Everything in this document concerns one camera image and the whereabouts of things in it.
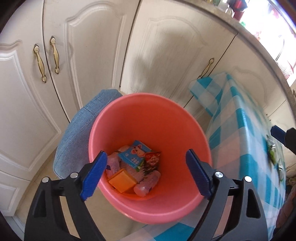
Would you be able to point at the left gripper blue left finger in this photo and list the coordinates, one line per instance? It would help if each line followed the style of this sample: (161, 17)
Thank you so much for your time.
(94, 172)

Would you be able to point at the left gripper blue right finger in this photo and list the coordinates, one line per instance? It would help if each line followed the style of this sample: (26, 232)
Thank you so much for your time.
(201, 172)

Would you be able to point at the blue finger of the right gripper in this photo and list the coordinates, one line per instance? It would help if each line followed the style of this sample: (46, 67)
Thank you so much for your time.
(278, 134)

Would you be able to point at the green white wrapper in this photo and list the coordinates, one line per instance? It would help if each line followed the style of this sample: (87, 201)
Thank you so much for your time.
(271, 150)

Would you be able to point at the pink plastic trash bucket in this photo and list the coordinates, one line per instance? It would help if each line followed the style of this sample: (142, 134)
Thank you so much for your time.
(150, 134)

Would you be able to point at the orange box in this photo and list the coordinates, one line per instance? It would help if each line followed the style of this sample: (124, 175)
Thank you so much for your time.
(122, 181)

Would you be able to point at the blue denim stool cushion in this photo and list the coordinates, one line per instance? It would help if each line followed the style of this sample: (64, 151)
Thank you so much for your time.
(72, 151)

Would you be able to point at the blue white checkered tablecloth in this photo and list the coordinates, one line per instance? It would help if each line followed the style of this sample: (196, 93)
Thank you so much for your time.
(238, 134)

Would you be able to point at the blue mouse cartoon box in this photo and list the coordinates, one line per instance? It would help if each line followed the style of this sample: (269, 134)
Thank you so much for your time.
(135, 154)

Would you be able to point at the red patterned wrapper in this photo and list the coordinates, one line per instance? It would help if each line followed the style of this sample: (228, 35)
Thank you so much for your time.
(151, 162)

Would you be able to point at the pink plastic bottle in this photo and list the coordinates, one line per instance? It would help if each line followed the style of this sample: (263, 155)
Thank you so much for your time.
(147, 184)

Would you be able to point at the gold cabinet handle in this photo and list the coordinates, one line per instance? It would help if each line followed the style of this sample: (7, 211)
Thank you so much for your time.
(40, 63)
(55, 54)

